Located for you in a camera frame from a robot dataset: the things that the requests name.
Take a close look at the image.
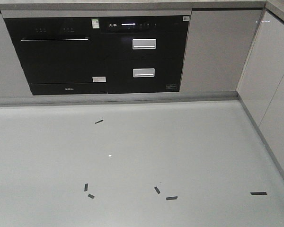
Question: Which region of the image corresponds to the grey cabinet door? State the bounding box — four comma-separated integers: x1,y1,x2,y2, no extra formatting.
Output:
0,14,32,98
180,10,262,93

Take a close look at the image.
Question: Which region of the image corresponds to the grey cabinet door left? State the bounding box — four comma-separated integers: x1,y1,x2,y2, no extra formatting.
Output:
0,14,32,98

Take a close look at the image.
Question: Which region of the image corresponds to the silver drawer handle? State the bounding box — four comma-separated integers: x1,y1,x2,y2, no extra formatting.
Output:
133,68,155,78
132,39,157,50

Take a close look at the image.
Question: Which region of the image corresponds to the grey cabinet door right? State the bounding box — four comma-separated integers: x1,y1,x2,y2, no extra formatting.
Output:
180,10,262,93

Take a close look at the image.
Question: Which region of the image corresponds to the black drawer appliance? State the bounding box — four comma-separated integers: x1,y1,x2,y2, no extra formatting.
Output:
99,15,189,94

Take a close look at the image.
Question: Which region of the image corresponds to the upper silver drawer handle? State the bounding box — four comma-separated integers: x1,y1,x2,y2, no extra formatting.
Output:
132,39,157,50

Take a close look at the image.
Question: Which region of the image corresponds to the lower silver drawer handle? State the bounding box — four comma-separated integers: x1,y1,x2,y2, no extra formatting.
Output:
133,68,155,78

